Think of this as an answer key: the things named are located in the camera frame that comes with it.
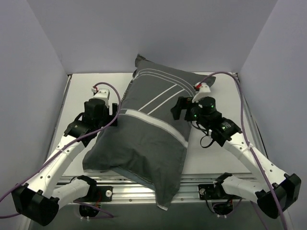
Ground pillowcase grey outside blue inside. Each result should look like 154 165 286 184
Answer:
83 55 215 210

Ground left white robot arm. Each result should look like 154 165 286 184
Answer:
11 98 118 226

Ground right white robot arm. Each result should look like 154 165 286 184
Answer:
171 96 301 219

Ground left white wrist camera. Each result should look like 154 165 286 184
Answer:
92 87 110 102

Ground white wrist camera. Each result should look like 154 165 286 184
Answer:
192 82 211 103
92 87 110 102

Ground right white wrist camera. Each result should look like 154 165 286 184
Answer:
192 82 211 103

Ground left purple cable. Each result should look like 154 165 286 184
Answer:
0 81 120 219

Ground purple cable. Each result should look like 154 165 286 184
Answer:
0 81 120 219
201 71 288 230

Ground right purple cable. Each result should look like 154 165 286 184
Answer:
201 71 288 230

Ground aluminium rail frame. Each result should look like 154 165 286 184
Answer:
54 73 256 210

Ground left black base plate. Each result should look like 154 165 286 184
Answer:
68 186 113 202

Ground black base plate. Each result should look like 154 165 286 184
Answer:
68 186 113 202
198 184 240 200

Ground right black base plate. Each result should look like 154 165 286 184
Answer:
198 184 240 200

